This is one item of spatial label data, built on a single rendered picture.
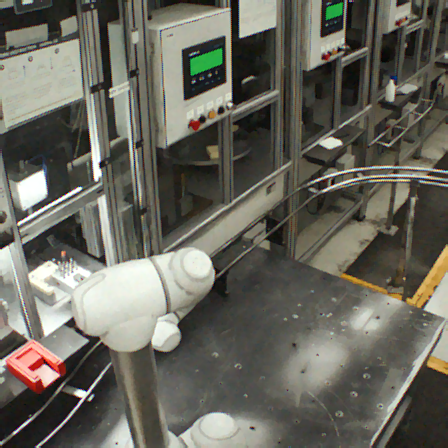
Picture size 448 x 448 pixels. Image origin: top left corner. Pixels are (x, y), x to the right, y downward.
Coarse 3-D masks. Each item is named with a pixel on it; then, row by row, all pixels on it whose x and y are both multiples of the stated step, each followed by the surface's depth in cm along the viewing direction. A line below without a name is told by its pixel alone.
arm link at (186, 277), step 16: (160, 256) 127; (176, 256) 124; (192, 256) 124; (160, 272) 124; (176, 272) 122; (192, 272) 122; (208, 272) 124; (176, 288) 124; (192, 288) 123; (208, 288) 127; (176, 304) 125; (192, 304) 134
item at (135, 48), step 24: (24, 0) 145; (48, 0) 151; (144, 120) 201; (144, 144) 206; (144, 168) 210; (144, 192) 214; (96, 216) 221; (144, 216) 219; (72, 240) 240; (96, 240) 225; (96, 336) 242; (24, 408) 217
